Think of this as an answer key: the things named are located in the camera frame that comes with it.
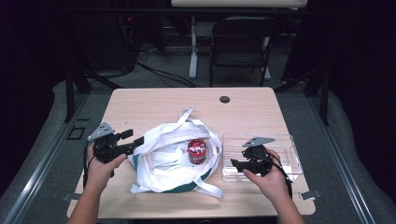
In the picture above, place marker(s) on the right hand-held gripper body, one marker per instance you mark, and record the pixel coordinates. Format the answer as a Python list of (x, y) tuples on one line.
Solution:
[(257, 158)]

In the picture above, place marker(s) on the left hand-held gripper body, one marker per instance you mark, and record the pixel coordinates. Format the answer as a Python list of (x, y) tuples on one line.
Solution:
[(106, 146)]

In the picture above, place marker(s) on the clear plastic tray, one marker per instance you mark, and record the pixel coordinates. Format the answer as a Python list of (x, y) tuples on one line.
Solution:
[(289, 152)]

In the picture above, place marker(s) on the white cloth tote bag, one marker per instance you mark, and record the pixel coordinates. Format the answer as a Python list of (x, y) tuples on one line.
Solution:
[(165, 174)]

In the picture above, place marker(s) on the red lidded can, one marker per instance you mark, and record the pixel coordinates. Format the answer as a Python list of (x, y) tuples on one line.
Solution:
[(196, 151)]

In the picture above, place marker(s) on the person's left hand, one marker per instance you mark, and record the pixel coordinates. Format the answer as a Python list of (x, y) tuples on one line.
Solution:
[(98, 172)]

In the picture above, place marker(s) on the person's right hand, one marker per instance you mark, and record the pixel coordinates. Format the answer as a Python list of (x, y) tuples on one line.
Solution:
[(275, 183)]

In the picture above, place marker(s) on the black metal stand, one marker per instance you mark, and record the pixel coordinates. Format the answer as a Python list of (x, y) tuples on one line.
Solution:
[(70, 93), (325, 99)]

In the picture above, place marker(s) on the dark equipment with red light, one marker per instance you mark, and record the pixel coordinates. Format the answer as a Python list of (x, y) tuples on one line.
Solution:
[(127, 37)]

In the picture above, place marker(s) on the white desk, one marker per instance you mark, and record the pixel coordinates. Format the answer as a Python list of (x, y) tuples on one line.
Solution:
[(193, 56)]

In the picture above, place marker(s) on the black folding chair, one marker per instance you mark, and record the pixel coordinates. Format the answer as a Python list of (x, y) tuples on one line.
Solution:
[(239, 46)]

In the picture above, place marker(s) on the grey metal table bracket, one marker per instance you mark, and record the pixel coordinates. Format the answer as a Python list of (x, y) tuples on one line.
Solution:
[(71, 196), (309, 195)]

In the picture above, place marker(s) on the aluminium floor rail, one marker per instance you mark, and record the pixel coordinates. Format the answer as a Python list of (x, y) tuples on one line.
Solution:
[(40, 165), (339, 161)]

